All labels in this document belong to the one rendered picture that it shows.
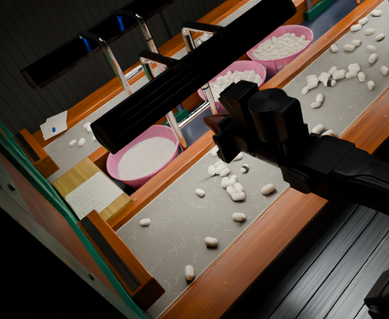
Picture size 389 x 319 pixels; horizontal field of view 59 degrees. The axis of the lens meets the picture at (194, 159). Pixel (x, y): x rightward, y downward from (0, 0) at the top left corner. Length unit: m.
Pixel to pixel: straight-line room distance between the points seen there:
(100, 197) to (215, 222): 0.38
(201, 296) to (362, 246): 0.40
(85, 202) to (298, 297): 0.67
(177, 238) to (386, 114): 0.66
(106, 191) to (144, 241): 0.23
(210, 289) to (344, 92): 0.75
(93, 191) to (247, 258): 0.56
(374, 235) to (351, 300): 0.17
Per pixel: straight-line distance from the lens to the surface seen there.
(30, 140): 1.44
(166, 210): 1.01
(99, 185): 1.15
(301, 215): 0.86
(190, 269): 0.85
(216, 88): 1.40
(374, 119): 1.08
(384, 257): 0.92
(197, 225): 0.94
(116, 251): 0.84
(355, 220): 0.96
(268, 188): 0.93
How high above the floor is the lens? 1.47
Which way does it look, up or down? 41 degrees down
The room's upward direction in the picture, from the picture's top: 25 degrees counter-clockwise
